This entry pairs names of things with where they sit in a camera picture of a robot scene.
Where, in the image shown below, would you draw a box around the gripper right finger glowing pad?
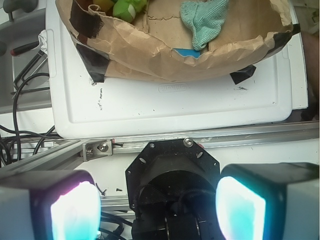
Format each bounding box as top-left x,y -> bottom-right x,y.
215,162 -> 320,240

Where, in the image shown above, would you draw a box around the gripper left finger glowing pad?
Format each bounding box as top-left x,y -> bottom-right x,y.
0,170 -> 101,240

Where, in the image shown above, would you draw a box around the light blue knitted cloth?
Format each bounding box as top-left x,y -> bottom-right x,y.
180,0 -> 229,51

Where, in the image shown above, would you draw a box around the blue flat card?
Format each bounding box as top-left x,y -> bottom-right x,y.
174,48 -> 201,59

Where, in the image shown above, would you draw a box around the brown paper bag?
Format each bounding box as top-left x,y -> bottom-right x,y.
55,0 -> 300,83

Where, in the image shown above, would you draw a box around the green plush toy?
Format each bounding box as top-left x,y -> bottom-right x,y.
112,0 -> 148,23

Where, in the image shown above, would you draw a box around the aluminium frame rail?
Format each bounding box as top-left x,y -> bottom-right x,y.
0,121 -> 320,175

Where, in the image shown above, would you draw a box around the black cable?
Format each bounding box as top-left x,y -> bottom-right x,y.
0,72 -> 57,161

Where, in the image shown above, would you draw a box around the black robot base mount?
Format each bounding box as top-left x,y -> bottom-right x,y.
125,145 -> 223,240

